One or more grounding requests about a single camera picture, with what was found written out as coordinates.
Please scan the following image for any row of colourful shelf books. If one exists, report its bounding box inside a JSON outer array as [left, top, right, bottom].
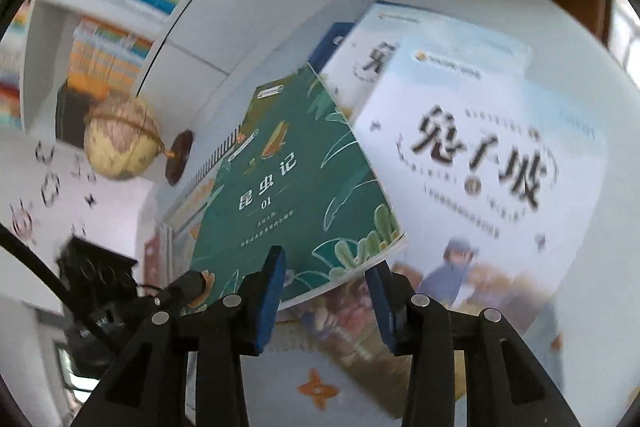
[[0, 2, 32, 128]]

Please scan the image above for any patterned blue table mat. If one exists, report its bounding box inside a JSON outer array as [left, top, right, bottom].
[[160, 132, 566, 427]]

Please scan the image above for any black cable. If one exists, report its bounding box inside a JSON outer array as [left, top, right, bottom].
[[0, 223, 126, 353]]

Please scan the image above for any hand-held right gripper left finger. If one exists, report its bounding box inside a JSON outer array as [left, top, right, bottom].
[[75, 246, 288, 427]]

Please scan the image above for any white book with farmer picture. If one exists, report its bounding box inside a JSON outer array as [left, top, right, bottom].
[[275, 34, 610, 420]]

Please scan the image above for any beige desk globe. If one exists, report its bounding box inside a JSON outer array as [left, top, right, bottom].
[[82, 99, 195, 186]]

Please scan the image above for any dark green leaf book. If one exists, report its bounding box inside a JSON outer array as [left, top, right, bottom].
[[190, 62, 408, 313]]

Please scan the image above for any white bookshelf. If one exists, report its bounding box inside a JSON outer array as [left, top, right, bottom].
[[20, 0, 311, 142]]

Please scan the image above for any white book with rabbit picture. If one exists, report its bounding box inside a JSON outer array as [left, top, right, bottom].
[[320, 2, 533, 118]]

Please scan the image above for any row of yellow books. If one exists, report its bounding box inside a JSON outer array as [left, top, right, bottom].
[[67, 17, 153, 90]]

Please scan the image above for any black line wall sticker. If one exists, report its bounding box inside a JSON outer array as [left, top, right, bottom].
[[10, 142, 98, 238]]

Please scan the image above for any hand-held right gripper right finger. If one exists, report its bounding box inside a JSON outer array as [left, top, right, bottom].
[[365, 259, 581, 427]]

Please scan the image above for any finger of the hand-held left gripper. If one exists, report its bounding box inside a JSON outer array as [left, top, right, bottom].
[[154, 269, 208, 311]]

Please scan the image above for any row of black books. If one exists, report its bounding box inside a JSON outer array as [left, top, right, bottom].
[[55, 87, 108, 142]]

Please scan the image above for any blue book with eagle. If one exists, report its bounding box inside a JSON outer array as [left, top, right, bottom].
[[306, 22, 353, 68]]

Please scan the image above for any red book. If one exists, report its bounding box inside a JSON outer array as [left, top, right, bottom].
[[144, 232, 173, 288]]

